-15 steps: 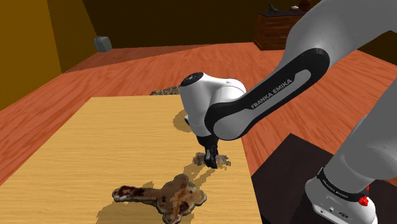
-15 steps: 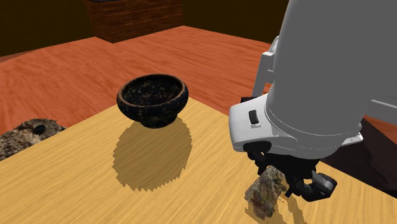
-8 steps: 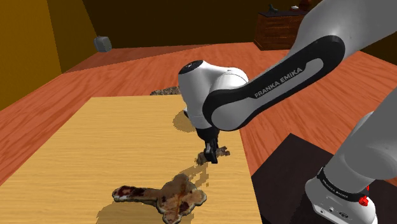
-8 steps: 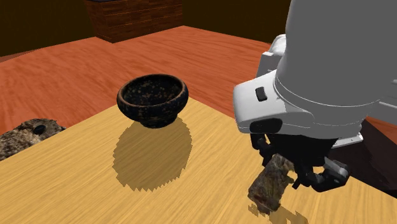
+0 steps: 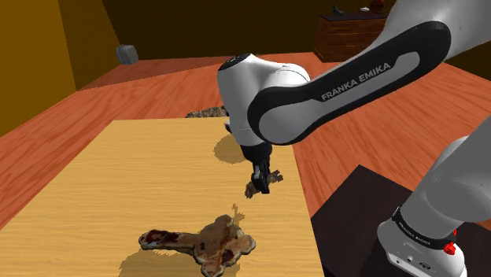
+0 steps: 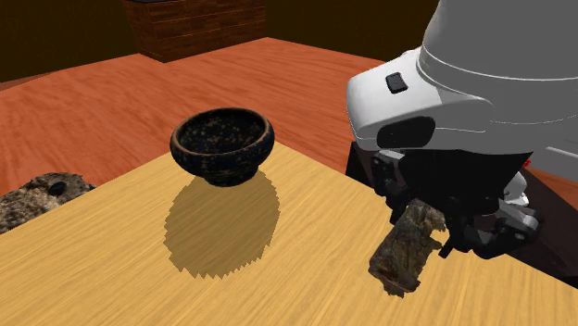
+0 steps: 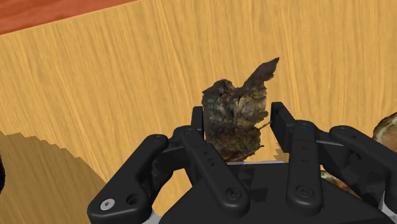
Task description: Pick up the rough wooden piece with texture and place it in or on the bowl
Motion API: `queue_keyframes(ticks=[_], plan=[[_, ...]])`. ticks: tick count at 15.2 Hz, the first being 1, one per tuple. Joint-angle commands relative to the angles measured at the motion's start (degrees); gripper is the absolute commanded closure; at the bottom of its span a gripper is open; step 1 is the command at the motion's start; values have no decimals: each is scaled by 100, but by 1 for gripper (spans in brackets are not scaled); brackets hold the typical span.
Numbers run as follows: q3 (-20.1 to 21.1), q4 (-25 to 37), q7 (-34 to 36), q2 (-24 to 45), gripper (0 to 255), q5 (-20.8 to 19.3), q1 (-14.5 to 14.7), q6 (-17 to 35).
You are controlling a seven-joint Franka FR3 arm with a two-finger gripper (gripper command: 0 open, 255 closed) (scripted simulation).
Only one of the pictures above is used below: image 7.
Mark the black rounded object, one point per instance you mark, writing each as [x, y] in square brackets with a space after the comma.
[2, 175]

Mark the brown and white rounded object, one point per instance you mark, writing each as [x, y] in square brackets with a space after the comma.
[387, 130]

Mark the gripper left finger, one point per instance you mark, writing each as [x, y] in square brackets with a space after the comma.
[204, 155]

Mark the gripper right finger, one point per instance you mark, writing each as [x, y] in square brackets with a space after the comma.
[304, 161]

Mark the dark brown rough lump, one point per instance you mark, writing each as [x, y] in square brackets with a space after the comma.
[231, 118]

